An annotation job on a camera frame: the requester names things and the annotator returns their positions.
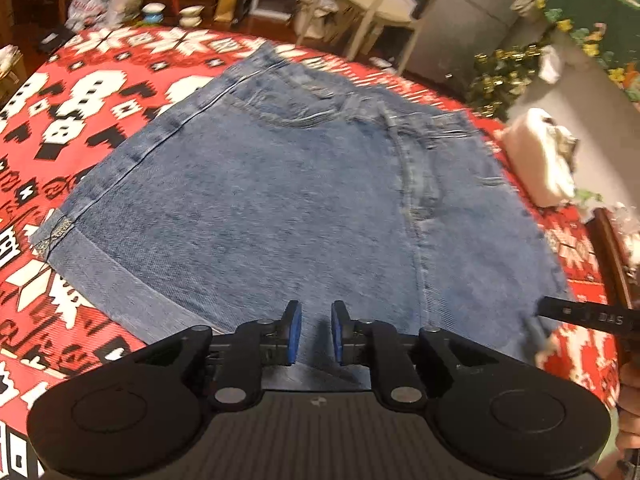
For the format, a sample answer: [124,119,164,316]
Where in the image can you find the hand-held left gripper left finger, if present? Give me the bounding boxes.
[145,301,303,408]

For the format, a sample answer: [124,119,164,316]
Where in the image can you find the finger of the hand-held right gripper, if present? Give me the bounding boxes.
[534,296,583,325]

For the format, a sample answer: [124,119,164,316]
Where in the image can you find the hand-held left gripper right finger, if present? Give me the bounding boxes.
[332,301,496,408]

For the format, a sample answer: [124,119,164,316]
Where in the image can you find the blue denim shorts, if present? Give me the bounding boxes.
[31,42,576,391]

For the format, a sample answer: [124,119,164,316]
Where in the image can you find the white bag of clothes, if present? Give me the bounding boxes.
[502,107,578,208]

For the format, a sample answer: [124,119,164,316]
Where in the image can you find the person's right hand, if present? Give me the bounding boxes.
[616,360,640,453]

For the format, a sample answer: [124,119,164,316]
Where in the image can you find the wooden nightstand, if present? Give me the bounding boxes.
[592,207,640,311]

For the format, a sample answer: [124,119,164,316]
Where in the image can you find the small christmas tree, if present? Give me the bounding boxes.
[465,42,548,121]

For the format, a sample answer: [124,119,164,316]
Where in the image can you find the white hanging cloth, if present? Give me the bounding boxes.
[537,45,566,83]

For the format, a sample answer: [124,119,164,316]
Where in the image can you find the grey refrigerator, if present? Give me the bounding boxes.
[400,0,551,91]

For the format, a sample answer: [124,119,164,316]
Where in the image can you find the green christmas printed cloth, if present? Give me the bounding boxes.
[540,0,640,91]

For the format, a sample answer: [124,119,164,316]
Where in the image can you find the red printed blanket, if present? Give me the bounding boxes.
[0,27,626,480]

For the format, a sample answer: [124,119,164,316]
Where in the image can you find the white tote bag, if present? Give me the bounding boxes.
[292,0,341,36]

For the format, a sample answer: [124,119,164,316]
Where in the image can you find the beige plastic chair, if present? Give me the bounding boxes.
[295,0,441,68]

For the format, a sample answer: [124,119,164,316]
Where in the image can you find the white red plastic bag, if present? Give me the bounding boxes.
[65,0,108,31]

